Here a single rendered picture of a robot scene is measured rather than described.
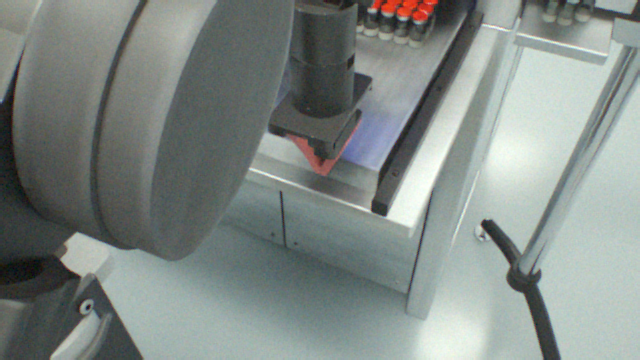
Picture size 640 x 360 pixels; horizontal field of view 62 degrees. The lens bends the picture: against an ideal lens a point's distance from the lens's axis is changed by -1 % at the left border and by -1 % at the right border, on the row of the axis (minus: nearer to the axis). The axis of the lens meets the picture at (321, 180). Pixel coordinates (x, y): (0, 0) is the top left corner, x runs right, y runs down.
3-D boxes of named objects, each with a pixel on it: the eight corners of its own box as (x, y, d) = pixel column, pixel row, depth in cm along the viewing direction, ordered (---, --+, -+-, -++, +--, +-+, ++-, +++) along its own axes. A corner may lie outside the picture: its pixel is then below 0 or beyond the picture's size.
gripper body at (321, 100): (373, 92, 54) (379, 26, 48) (330, 158, 47) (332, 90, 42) (314, 75, 55) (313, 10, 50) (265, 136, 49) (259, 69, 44)
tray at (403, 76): (302, -7, 85) (302, -28, 83) (463, 33, 78) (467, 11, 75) (174, 123, 65) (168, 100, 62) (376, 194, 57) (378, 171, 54)
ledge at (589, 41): (529, 0, 88) (532, -11, 86) (612, 18, 84) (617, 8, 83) (512, 43, 79) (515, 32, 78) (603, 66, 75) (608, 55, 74)
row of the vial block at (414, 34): (311, 13, 81) (311, -16, 77) (425, 42, 76) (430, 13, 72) (304, 20, 80) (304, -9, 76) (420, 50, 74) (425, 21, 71)
